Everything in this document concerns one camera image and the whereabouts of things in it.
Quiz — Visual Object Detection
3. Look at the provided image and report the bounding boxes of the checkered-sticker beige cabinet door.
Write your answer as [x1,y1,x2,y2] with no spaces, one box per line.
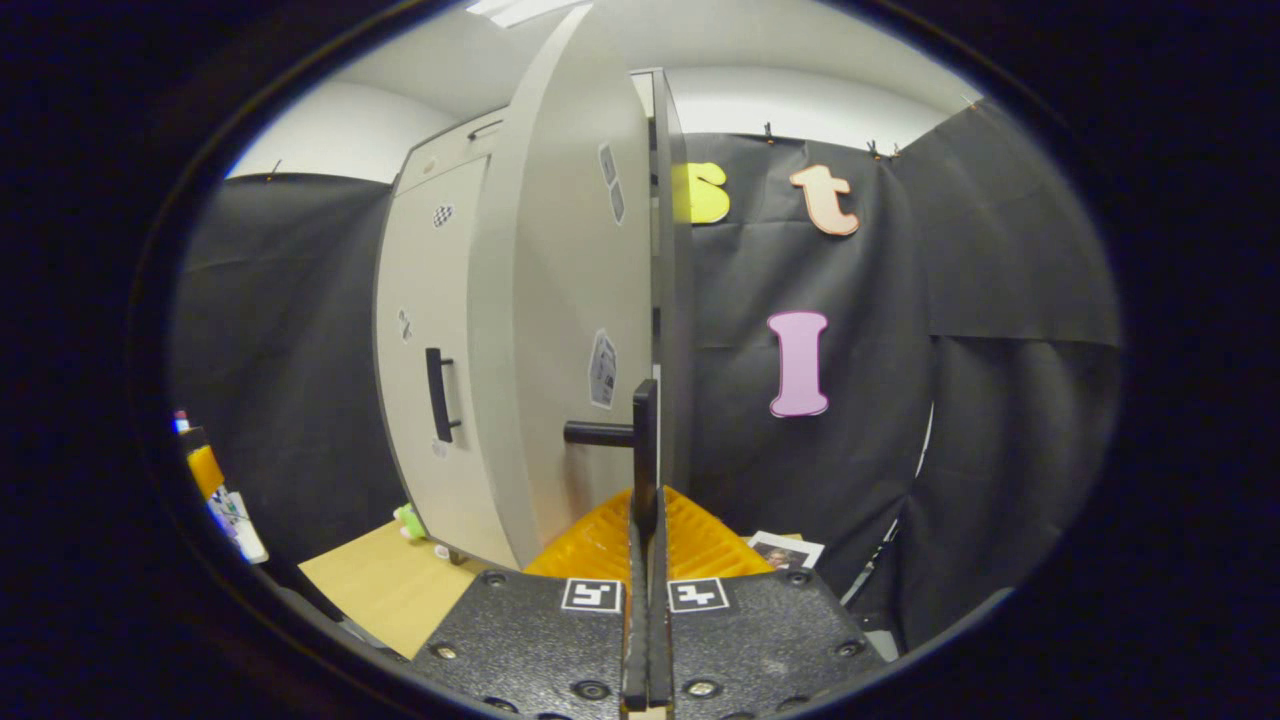
[373,155,521,566]

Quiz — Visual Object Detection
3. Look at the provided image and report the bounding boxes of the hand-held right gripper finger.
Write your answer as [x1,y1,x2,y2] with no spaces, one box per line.
[648,487,891,720]
[408,487,649,720]

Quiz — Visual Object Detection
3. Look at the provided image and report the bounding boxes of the beige cabinet drawer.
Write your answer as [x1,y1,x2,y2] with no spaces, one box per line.
[395,108,511,196]

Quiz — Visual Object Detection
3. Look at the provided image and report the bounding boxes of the black backdrop cloth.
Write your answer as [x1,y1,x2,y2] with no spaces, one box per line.
[168,100,1123,651]

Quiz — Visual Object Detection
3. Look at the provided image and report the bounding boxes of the grey-sticker beige cabinet door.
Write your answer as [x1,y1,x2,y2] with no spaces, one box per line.
[468,5,666,571]

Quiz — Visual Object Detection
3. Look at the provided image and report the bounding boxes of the black door handle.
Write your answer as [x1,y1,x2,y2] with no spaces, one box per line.
[563,380,659,536]
[425,347,463,444]

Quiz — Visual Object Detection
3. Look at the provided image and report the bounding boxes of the printed photo card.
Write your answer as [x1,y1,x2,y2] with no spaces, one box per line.
[747,530,827,573]

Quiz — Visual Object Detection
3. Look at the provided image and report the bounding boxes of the large ceiling light panel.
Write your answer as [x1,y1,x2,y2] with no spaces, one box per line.
[465,0,591,29]

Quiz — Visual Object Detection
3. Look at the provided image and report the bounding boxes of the beige double-door shoe cabinet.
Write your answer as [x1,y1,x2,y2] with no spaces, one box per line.
[372,68,698,571]

